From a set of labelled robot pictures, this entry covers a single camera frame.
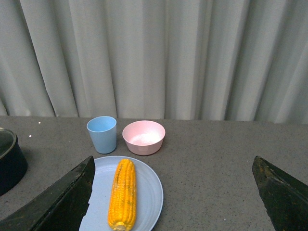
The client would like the dark blue pot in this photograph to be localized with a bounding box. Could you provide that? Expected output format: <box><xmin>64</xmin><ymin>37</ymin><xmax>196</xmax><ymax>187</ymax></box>
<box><xmin>0</xmin><ymin>139</ymin><xmax>27</xmax><ymax>196</ymax></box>

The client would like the white curtain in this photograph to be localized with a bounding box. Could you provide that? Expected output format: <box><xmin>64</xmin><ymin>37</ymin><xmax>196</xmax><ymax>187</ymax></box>
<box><xmin>0</xmin><ymin>0</ymin><xmax>308</xmax><ymax>124</ymax></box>

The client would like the pink bowl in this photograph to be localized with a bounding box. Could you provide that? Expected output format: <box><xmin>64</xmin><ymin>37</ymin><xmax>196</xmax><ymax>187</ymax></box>
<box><xmin>122</xmin><ymin>120</ymin><xmax>166</xmax><ymax>155</ymax></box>

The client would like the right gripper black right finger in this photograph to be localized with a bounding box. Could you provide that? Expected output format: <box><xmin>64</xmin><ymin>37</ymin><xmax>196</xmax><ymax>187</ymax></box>
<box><xmin>252</xmin><ymin>156</ymin><xmax>308</xmax><ymax>231</ymax></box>

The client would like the light blue plate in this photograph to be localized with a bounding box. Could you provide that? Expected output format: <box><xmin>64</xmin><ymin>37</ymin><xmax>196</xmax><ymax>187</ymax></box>
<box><xmin>79</xmin><ymin>156</ymin><xmax>164</xmax><ymax>231</ymax></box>

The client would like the light blue cup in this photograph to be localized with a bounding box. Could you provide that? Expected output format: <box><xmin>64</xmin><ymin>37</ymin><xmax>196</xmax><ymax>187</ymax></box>
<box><xmin>87</xmin><ymin>116</ymin><xmax>117</xmax><ymax>154</ymax></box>

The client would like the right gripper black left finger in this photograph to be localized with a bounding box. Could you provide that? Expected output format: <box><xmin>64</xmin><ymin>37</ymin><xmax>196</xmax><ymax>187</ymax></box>
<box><xmin>0</xmin><ymin>156</ymin><xmax>95</xmax><ymax>231</ymax></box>

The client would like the yellow corn cob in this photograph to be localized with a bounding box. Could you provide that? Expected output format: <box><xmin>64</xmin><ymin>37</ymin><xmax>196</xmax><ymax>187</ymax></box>
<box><xmin>107</xmin><ymin>159</ymin><xmax>137</xmax><ymax>231</ymax></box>

